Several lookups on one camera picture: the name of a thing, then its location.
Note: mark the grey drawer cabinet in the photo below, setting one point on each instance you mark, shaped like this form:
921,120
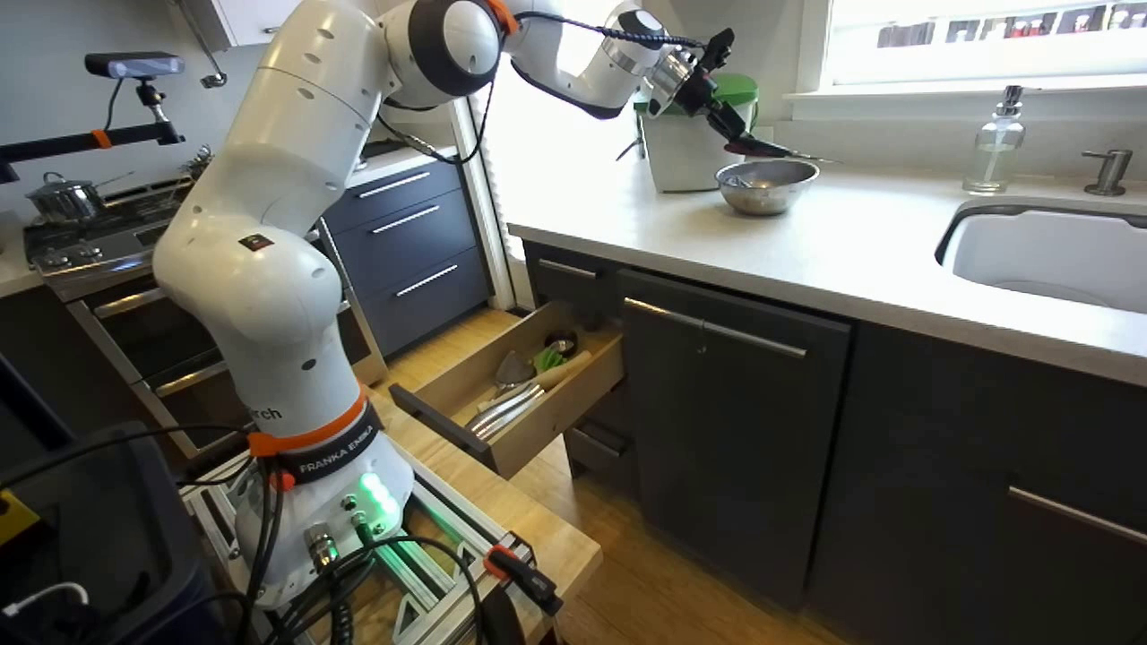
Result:
415,240

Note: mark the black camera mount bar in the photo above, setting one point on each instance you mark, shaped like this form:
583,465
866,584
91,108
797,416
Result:
82,143

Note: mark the grey camera on mount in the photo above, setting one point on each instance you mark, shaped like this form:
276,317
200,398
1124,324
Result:
131,68

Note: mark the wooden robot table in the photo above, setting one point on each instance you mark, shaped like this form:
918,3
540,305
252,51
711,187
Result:
523,513

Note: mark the red black clamp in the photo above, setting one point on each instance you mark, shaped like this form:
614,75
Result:
521,580

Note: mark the open wooden drawer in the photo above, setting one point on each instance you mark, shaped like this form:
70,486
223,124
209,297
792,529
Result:
551,416

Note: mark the silver metal bowl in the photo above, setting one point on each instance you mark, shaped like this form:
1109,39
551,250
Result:
763,187

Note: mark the wooden rolling pin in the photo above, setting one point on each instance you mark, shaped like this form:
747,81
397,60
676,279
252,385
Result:
563,367

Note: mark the clear soap dispenser bottle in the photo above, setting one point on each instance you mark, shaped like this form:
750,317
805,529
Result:
993,148

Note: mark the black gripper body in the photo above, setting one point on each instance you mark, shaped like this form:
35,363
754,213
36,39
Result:
695,81

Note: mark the undermount kitchen sink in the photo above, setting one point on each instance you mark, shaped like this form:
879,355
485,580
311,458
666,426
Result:
1050,256

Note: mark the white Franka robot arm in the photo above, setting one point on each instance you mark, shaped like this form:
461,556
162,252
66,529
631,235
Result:
298,144

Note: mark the black storage bin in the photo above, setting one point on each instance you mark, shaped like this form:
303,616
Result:
94,561

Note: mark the chrome kitchen faucet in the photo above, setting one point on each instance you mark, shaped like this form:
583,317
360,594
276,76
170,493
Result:
1111,175

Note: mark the green kitchen utensil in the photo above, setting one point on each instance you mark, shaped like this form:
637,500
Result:
551,355

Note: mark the metal kettle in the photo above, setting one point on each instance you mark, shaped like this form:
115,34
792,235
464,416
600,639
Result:
63,200

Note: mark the white bin with green lid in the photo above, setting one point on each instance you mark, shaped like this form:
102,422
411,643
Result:
682,157

